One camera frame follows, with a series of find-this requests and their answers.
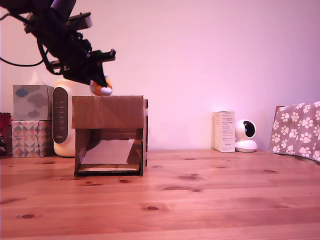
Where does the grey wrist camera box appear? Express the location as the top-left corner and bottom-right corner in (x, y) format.
(66, 11), (93, 30)

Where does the small white round camera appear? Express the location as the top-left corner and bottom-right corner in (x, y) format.
(234, 119), (259, 153)

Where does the cloud print tissue box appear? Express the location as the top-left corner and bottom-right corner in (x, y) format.
(12, 84), (55, 121)

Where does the triangle print tissue box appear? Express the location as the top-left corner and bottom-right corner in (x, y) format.
(11, 119), (55, 159)

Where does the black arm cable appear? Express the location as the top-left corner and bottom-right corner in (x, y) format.
(0, 48), (49, 67)
(36, 39), (62, 76)

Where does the white printed carton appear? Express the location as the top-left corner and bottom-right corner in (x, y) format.
(212, 110), (236, 153)

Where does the yellow and white footbag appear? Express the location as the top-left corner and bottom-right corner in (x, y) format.
(89, 77), (113, 97)

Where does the dark red container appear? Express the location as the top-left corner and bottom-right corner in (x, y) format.
(0, 112), (13, 157)

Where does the grey paw print cloth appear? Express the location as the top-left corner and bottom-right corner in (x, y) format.
(268, 101), (320, 163)

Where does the cream appliance with dark panel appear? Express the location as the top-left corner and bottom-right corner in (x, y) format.
(52, 78), (76, 158)

